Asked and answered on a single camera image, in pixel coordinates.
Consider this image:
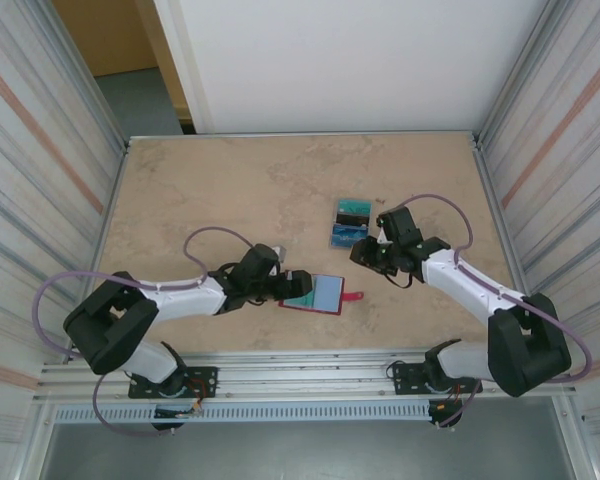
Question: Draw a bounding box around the teal patterned credit card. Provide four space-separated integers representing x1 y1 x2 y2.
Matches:
283 293 315 311

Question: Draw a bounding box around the brown wooden door panel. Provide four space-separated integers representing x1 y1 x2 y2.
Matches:
52 0 191 124

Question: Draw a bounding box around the dark blue credit card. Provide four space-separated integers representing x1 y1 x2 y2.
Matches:
331 224 370 248

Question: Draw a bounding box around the red card holder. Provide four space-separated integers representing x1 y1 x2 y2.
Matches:
278 273 365 318

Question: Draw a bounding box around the corrugated metal side panel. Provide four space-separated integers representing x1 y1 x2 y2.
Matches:
472 0 600 451
0 0 131 480

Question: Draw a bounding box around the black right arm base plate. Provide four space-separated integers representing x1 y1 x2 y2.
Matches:
387 360 482 397

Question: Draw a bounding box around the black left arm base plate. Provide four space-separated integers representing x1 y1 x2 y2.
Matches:
128 366 219 400

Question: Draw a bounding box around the aluminium front rail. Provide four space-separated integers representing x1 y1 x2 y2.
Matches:
38 349 579 402

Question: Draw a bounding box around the clear acrylic card tray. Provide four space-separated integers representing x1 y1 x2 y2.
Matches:
327 197 375 250

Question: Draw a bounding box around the thin black cable loop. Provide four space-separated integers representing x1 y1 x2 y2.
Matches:
379 267 416 290

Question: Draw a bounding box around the grey metal sheet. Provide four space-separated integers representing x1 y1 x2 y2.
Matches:
42 399 581 480

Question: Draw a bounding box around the black base connector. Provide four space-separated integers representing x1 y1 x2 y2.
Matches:
152 405 204 435
426 398 464 430

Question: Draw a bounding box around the perforated cable duct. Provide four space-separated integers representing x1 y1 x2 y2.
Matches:
54 402 434 425

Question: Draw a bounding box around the white door frame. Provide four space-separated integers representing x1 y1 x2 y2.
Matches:
152 0 216 135

